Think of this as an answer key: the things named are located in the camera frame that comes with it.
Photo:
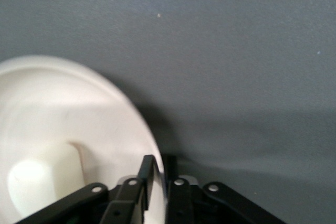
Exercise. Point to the white steamed bun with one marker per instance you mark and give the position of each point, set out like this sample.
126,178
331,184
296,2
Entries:
44,179

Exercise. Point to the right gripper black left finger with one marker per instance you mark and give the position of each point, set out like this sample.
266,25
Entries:
123,208

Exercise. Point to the round cream plate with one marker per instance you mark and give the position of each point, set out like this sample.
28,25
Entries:
65,103

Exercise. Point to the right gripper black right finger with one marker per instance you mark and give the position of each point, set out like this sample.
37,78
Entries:
199,208

